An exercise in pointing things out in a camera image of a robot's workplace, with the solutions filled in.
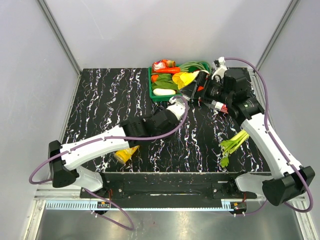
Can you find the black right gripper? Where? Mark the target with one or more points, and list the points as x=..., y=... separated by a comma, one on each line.
x=203, y=79

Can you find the red label clear bottle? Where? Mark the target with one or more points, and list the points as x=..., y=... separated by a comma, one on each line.
x=221, y=107

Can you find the yellow juice bottle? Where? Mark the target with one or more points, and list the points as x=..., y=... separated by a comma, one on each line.
x=124, y=155

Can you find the blue label clear bottle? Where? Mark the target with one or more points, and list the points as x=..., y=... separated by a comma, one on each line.
x=176, y=99

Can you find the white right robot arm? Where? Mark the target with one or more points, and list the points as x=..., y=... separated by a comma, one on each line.
x=289, y=178

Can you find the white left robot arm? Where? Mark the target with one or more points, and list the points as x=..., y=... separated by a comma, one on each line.
x=67, y=159

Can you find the red pepper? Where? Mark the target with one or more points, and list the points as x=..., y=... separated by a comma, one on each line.
x=200, y=88

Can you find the yellow napa cabbage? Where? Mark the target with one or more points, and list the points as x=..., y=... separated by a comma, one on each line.
x=183, y=79

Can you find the green long beans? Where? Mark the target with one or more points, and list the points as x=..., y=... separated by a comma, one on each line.
x=192, y=66

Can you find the green plastic basket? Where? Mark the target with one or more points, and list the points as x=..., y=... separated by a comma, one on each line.
x=153, y=97

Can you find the green leafy vegetable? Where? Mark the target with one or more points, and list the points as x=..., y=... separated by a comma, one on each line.
x=164, y=81

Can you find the long orange carrot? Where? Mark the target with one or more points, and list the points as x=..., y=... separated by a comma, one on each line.
x=170, y=70

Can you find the white radish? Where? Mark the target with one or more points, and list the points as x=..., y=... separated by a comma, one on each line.
x=163, y=92

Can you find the red white snack packet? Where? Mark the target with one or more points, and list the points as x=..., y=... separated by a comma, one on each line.
x=163, y=64

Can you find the small orange carrot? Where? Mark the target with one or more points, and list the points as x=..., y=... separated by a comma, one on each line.
x=154, y=78

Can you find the green celery stalk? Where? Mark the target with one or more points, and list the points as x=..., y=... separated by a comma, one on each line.
x=229, y=146

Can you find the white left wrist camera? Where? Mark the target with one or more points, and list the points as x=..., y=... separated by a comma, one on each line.
x=179, y=109

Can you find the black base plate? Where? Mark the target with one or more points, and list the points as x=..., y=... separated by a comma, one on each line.
x=215, y=185

